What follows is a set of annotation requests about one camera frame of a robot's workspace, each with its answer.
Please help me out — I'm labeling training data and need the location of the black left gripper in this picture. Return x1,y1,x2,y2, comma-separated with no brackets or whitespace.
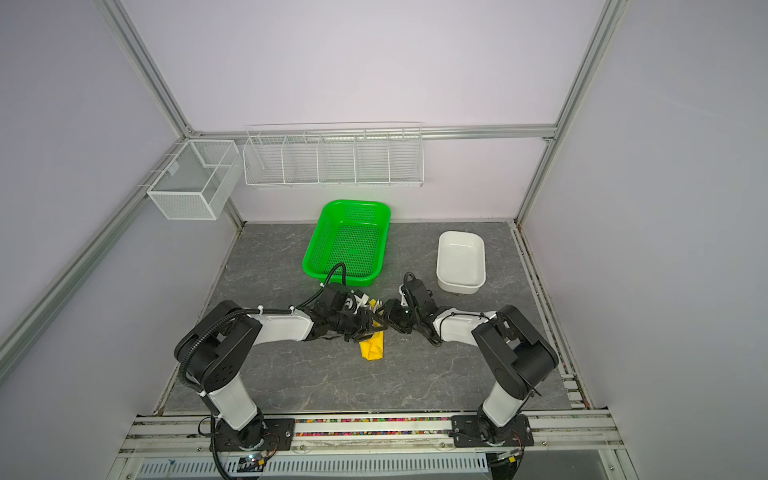
329,307,388,342

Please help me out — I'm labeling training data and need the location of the yellow paper napkin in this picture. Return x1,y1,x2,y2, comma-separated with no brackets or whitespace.
360,321,385,361

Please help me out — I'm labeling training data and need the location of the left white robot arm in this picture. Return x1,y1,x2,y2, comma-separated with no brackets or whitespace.
174,283,386,451

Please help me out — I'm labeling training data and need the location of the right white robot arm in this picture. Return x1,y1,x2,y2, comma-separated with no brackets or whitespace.
378,272,559,447

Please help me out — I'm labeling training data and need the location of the white plastic tray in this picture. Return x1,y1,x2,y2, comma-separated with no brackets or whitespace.
436,231,486,295

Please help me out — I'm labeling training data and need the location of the green plastic basket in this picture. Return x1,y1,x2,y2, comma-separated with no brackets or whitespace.
302,200,391,287

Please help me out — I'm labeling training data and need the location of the white wire wall rack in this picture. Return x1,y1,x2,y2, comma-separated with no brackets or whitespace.
243,121,425,187

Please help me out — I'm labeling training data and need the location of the white mesh wall box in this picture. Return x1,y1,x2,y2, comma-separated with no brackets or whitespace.
148,140,244,221

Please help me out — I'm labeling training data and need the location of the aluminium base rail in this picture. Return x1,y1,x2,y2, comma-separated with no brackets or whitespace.
108,410,638,479

